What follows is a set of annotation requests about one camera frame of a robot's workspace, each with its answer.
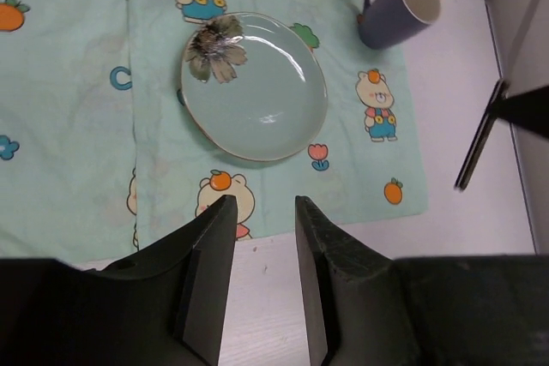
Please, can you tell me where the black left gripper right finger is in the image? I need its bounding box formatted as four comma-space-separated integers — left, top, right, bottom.
295, 196, 548, 365

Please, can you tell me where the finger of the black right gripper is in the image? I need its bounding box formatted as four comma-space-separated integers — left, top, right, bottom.
488, 86, 549, 139

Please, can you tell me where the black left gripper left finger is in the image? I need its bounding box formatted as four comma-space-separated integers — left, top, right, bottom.
1, 195, 237, 365

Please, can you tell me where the steel table knife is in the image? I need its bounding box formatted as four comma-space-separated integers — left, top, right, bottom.
454, 79, 509, 191

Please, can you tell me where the purple ceramic mug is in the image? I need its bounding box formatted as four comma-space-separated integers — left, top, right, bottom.
358, 0, 442, 50

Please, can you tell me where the green cartoon print cloth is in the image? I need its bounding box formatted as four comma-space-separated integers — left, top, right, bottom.
1, 0, 428, 262

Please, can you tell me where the green floral plate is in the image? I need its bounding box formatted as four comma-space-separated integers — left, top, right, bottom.
180, 12, 329, 162

